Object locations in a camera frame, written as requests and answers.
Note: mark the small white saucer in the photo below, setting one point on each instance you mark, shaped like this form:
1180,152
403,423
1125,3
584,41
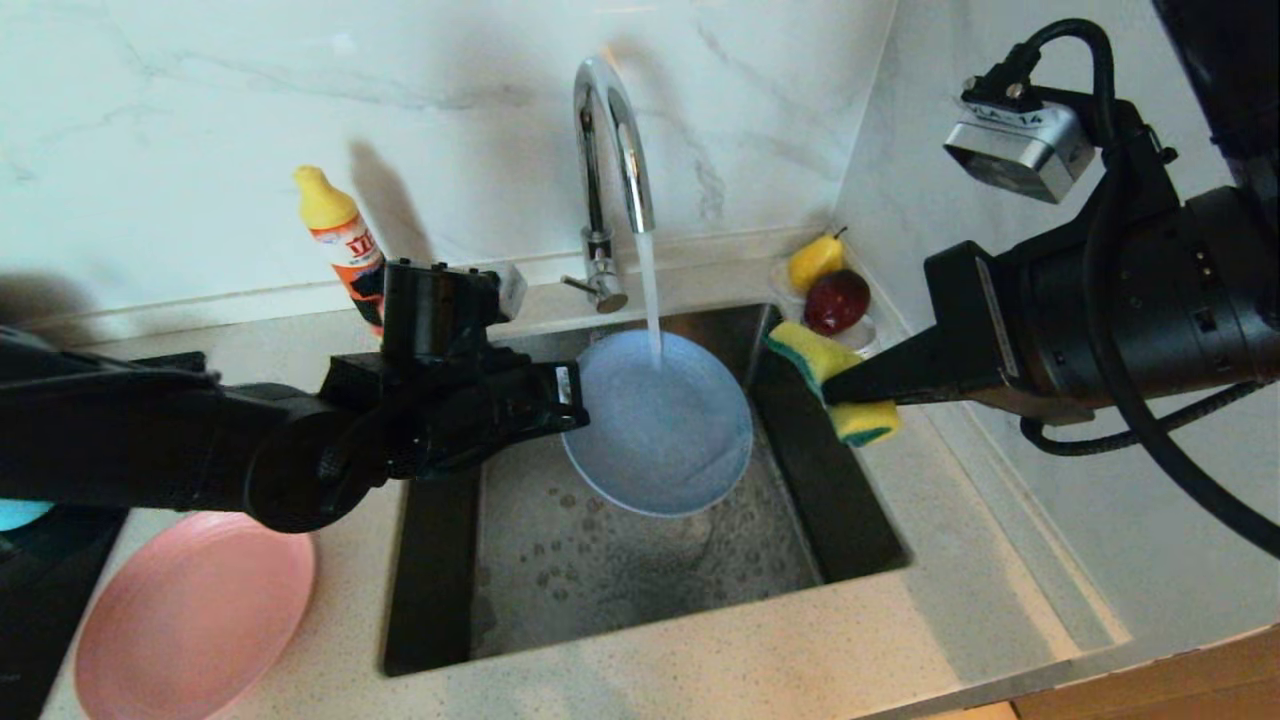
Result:
778,282
862,330

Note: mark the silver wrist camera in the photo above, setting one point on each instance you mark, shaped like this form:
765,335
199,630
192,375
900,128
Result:
512,292
1020,150

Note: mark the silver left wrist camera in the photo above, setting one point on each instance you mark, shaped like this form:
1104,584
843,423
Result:
512,292

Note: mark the yellow-capped orange dish soap bottle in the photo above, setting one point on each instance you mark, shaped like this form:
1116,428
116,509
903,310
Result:
330,205

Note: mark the yellow pear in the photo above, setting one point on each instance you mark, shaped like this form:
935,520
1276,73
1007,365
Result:
812,262

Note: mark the teal plastic bowl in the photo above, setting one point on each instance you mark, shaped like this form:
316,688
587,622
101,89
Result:
20,514

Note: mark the chrome gooseneck faucet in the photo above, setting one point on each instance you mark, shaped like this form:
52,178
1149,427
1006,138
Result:
595,200

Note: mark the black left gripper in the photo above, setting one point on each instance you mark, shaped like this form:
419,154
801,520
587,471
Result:
450,400

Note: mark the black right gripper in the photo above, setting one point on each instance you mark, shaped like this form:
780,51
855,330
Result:
1180,300

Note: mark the yellow green sponge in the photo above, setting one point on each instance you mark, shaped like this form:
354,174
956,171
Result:
805,350

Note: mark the pink plastic plate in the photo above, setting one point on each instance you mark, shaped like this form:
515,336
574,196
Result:
190,620

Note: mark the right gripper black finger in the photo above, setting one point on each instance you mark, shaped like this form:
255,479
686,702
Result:
890,378

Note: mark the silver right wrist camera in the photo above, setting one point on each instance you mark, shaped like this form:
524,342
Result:
1020,150

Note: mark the blue plastic plate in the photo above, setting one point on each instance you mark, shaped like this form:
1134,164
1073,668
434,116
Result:
660,440

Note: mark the black induction cooktop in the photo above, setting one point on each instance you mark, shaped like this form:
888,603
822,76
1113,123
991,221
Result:
50,600

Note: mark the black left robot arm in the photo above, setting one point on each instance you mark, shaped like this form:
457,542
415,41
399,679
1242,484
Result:
150,440

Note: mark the wooden cabinet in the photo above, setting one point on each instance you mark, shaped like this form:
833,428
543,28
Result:
1180,690

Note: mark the stainless steel sink basin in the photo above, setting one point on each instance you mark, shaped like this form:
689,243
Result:
600,580

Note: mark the dark red apple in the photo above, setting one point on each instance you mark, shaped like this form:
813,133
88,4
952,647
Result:
836,302

